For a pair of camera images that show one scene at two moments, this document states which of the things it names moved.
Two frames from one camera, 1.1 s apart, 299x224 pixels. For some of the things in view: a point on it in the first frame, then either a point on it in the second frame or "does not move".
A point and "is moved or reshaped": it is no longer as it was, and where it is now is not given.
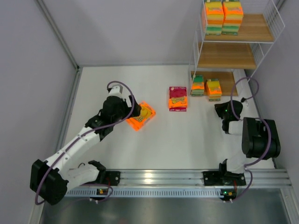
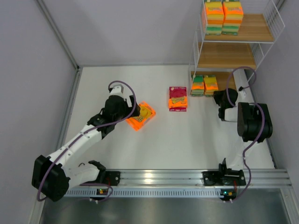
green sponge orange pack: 197,87 does not move
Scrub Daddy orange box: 137,122 does not move
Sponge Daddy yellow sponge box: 214,89 is moved or reshaped
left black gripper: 133,107 does not move
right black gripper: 219,108 to 218,98
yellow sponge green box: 233,15 does not move
